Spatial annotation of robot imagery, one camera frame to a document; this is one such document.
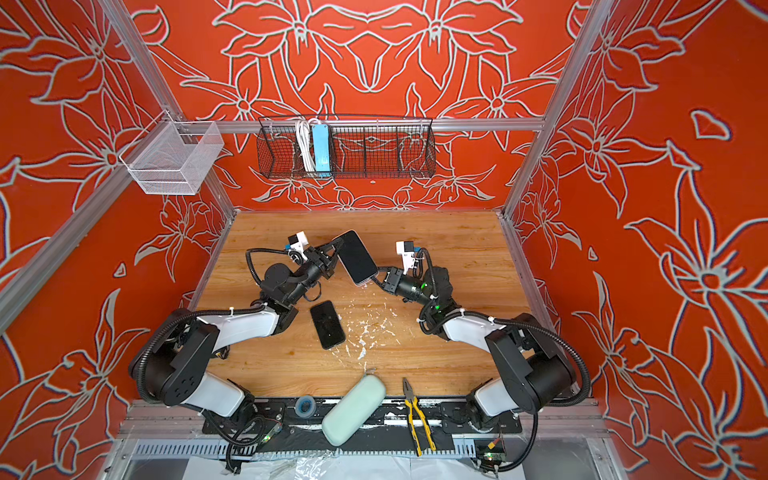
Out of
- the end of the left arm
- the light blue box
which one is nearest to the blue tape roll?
the end of the left arm

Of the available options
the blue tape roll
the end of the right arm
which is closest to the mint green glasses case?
the blue tape roll

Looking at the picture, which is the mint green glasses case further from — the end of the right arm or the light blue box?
the light blue box

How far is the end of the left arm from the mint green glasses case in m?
0.30

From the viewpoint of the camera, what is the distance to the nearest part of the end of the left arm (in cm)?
72

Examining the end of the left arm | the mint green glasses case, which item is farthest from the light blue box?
the mint green glasses case

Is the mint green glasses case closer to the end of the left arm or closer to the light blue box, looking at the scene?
the end of the left arm

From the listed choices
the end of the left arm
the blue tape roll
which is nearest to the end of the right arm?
the end of the left arm

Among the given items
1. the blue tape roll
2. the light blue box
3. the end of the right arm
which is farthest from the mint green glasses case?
the light blue box

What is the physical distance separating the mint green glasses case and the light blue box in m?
0.63

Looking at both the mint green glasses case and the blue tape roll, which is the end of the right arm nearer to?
the mint green glasses case

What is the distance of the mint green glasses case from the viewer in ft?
2.29

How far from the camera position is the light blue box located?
91 cm
